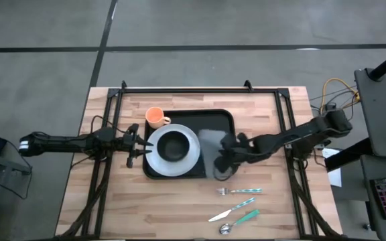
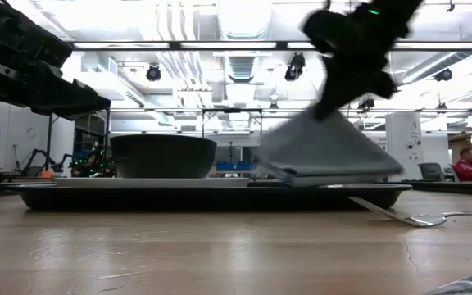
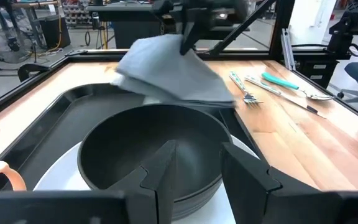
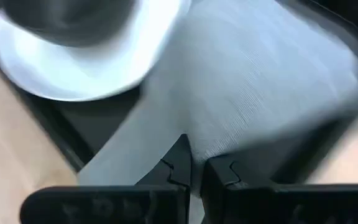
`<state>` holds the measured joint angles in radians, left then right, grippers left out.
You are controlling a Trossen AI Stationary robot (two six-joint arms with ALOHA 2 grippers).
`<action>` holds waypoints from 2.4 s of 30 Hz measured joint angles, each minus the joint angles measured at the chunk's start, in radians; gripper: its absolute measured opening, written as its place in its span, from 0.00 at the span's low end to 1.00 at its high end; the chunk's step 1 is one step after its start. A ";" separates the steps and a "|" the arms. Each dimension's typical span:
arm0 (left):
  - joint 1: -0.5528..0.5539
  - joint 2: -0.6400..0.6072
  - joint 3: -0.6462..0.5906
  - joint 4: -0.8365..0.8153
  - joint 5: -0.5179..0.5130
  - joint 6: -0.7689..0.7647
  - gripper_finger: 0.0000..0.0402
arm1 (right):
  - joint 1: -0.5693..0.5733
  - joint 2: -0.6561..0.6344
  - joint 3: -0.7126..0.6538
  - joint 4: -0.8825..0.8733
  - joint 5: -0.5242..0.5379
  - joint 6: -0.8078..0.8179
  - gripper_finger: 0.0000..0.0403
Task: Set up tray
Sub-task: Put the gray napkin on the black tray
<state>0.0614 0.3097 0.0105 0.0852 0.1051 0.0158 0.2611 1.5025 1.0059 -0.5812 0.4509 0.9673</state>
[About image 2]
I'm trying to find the white pillar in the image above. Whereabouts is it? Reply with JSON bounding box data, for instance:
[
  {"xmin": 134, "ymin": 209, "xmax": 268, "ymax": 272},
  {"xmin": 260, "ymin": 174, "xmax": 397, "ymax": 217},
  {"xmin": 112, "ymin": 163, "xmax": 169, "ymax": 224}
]
[{"xmin": 384, "ymin": 111, "xmax": 424, "ymax": 182}]

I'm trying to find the black bowl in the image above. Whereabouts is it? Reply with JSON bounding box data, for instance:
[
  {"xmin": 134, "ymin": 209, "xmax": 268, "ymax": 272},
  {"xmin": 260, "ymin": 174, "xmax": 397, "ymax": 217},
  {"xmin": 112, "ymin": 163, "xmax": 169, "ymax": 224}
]
[{"xmin": 109, "ymin": 134, "xmax": 219, "ymax": 179}]

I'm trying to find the blue box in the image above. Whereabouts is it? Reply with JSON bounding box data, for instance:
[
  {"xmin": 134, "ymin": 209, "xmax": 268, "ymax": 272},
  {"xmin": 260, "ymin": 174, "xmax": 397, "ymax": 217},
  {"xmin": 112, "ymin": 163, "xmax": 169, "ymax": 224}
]
[{"xmin": 216, "ymin": 161, "xmax": 255, "ymax": 174}]

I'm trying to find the grey cloth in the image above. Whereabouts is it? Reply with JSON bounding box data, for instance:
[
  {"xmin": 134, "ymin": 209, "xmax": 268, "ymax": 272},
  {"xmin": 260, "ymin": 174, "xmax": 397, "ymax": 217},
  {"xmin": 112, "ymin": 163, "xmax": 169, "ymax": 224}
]
[{"xmin": 251, "ymin": 107, "xmax": 406, "ymax": 189}]

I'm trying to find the black plastic tray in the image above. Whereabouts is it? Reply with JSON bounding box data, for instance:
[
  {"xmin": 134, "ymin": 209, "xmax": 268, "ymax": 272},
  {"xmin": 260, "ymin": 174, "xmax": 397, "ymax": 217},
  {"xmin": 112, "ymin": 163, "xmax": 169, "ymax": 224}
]
[{"xmin": 7, "ymin": 182, "xmax": 414, "ymax": 213}]

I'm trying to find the grey office chair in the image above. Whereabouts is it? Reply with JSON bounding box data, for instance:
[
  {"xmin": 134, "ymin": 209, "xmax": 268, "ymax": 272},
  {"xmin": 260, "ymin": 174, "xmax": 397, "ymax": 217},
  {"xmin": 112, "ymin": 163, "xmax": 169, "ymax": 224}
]
[{"xmin": 417, "ymin": 162, "xmax": 447, "ymax": 183}]

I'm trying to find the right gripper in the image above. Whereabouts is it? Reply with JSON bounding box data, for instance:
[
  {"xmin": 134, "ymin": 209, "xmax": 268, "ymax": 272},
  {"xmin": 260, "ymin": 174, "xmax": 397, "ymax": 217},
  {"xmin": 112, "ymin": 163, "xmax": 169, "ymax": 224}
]
[{"xmin": 300, "ymin": 8, "xmax": 402, "ymax": 122}]

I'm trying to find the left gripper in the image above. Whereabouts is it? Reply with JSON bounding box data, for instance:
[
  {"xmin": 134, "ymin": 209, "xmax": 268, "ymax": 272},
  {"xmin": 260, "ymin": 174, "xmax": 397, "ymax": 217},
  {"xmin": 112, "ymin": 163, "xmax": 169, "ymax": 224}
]
[{"xmin": 0, "ymin": 0, "xmax": 112, "ymax": 121}]

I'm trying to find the black background stand frame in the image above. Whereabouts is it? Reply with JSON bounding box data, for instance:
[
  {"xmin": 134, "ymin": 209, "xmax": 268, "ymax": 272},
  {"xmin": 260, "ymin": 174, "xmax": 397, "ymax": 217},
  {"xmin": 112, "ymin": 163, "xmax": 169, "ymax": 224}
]
[{"xmin": 200, "ymin": 107, "xmax": 264, "ymax": 139}]

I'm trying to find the black hanging camera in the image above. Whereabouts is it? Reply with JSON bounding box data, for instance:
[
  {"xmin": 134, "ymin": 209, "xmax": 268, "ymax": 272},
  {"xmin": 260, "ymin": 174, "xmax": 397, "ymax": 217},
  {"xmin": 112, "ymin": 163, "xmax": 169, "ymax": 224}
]
[
  {"xmin": 284, "ymin": 52, "xmax": 307, "ymax": 83},
  {"xmin": 145, "ymin": 63, "xmax": 163, "ymax": 83}
]

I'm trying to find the black aluminium table frame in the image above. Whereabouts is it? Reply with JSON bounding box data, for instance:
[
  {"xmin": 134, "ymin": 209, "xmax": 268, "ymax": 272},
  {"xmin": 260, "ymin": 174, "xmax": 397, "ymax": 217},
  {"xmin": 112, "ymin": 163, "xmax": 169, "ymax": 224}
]
[{"xmin": 0, "ymin": 175, "xmax": 472, "ymax": 198}]

